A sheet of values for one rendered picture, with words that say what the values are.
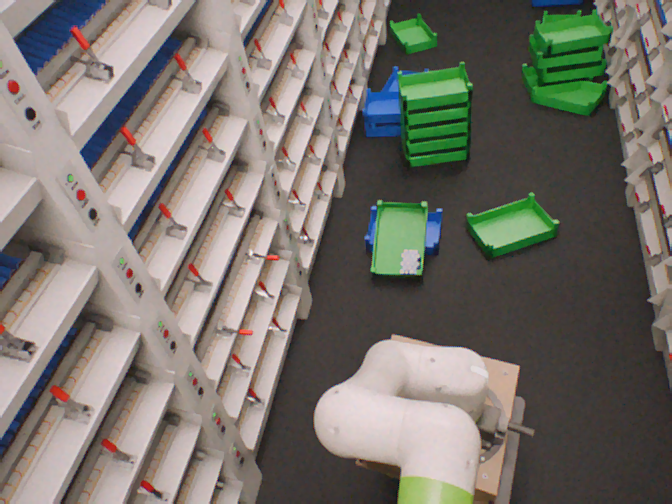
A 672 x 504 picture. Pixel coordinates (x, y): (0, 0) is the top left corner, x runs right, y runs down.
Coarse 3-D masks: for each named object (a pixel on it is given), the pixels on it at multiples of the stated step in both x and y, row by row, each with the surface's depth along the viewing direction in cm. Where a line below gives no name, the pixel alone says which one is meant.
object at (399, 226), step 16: (384, 208) 243; (400, 208) 242; (416, 208) 241; (384, 224) 242; (400, 224) 240; (416, 224) 239; (384, 240) 240; (400, 240) 239; (416, 240) 237; (384, 256) 238; (400, 256) 237; (384, 272) 236
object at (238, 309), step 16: (256, 208) 185; (272, 224) 186; (240, 240) 179; (256, 272) 173; (240, 288) 169; (240, 304) 165; (208, 320) 160; (224, 320) 161; (240, 320) 162; (208, 352) 154; (224, 352) 155; (208, 368) 151
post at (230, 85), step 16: (208, 0) 137; (224, 0) 142; (192, 16) 141; (208, 16) 140; (224, 16) 143; (224, 32) 143; (240, 48) 153; (224, 80) 152; (240, 80) 154; (240, 96) 155; (256, 96) 165; (256, 112) 165; (240, 144) 167; (256, 144) 167; (272, 160) 180; (272, 192) 181; (272, 208) 184; (272, 240) 196; (288, 272) 207; (304, 272) 220; (304, 288) 221; (304, 304) 222
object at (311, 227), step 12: (324, 168) 259; (336, 168) 260; (324, 180) 257; (324, 192) 252; (312, 204) 246; (324, 204) 248; (312, 216) 242; (312, 228) 238; (300, 240) 232; (312, 240) 232; (300, 252) 229; (312, 252) 230
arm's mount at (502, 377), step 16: (400, 336) 171; (496, 368) 161; (512, 368) 160; (496, 384) 157; (512, 384) 157; (496, 400) 154; (512, 400) 154; (480, 448) 146; (496, 448) 145; (368, 464) 154; (384, 464) 150; (480, 464) 143; (496, 464) 143; (480, 480) 141; (496, 480) 140; (480, 496) 143; (496, 496) 146
